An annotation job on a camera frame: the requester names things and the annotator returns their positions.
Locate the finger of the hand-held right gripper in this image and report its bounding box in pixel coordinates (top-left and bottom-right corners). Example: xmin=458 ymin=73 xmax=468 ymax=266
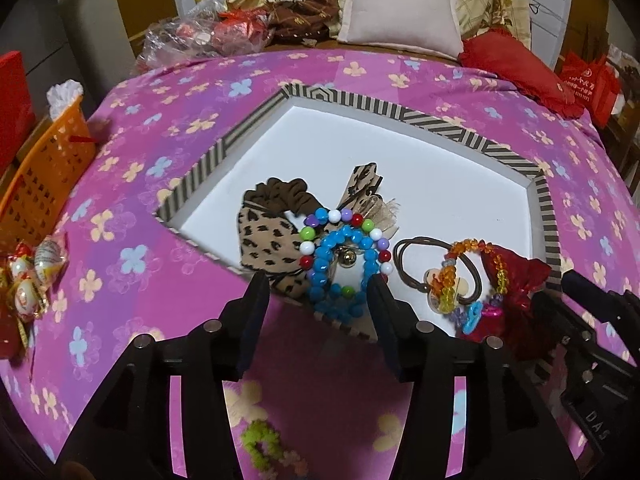
xmin=530 ymin=290 xmax=608 ymax=361
xmin=560 ymin=270 xmax=640 ymax=329

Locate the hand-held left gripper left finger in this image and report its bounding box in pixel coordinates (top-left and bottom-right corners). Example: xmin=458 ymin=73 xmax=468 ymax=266
xmin=55 ymin=271 xmax=273 ymax=480

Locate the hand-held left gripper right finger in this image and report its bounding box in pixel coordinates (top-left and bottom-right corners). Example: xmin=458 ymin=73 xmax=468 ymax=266
xmin=367 ymin=276 xmax=576 ymax=480

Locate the brown hair tie with charm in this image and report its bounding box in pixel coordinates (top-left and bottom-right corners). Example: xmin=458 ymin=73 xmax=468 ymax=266
xmin=394 ymin=237 xmax=488 ymax=311

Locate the brown leopard scrunchie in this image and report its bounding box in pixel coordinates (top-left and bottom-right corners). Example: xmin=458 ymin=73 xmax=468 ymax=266
xmin=237 ymin=177 xmax=323 ymax=301

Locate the blue bead bracelet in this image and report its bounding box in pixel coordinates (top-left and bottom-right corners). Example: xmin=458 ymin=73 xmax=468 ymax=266
xmin=306 ymin=225 xmax=378 ymax=322

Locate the multicolour round bead bracelet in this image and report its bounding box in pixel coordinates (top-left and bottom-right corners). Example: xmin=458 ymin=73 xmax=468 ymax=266
xmin=299 ymin=208 xmax=393 ymax=281

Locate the rainbow crystal bead bracelet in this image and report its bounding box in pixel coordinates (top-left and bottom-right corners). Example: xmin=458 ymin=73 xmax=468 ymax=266
xmin=430 ymin=240 xmax=507 ymax=336

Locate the leopard print hair bow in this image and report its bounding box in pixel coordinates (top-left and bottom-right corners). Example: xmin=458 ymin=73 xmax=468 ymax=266
xmin=337 ymin=162 xmax=401 ymax=236

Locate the striped cardboard box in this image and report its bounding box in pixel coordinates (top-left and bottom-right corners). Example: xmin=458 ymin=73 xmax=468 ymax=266
xmin=157 ymin=84 xmax=563 ymax=346

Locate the pink floral bedsheet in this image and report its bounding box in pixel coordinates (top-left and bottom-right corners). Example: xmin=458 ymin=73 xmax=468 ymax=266
xmin=0 ymin=42 xmax=640 ymax=480

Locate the wrapped candy bundle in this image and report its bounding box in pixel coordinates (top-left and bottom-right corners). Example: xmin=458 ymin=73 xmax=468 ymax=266
xmin=0 ymin=237 xmax=68 ymax=356

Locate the red shopping bag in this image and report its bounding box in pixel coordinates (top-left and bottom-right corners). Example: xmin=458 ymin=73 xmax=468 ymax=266
xmin=557 ymin=50 xmax=621 ymax=126

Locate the orange plastic basket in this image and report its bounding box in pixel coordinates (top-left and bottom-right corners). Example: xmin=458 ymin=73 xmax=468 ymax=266
xmin=0 ymin=95 xmax=96 ymax=248

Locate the red ruffled cushion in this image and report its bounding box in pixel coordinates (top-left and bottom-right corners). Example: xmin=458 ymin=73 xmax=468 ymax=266
xmin=457 ymin=29 xmax=583 ymax=118

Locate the pile of clear plastic bags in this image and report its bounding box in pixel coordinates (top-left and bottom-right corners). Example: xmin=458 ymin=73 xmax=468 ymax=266
xmin=137 ymin=2 xmax=276 ymax=73

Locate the white plastic bag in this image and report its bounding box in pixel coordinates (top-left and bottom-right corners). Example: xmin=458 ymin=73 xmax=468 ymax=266
xmin=46 ymin=79 xmax=85 ymax=116

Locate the brown patterned quilt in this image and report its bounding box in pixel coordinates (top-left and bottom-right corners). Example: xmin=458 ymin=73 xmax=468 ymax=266
xmin=265 ymin=0 xmax=343 ymax=46

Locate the white pillow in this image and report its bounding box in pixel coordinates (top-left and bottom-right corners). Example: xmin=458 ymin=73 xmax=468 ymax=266
xmin=336 ymin=0 xmax=463 ymax=58

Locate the red box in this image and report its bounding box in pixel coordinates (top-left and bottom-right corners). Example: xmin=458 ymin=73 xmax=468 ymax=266
xmin=0 ymin=51 xmax=36 ymax=171

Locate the green fuzzy hair tie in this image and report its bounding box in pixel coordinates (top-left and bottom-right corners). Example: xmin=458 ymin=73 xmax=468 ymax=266
xmin=240 ymin=420 xmax=281 ymax=466

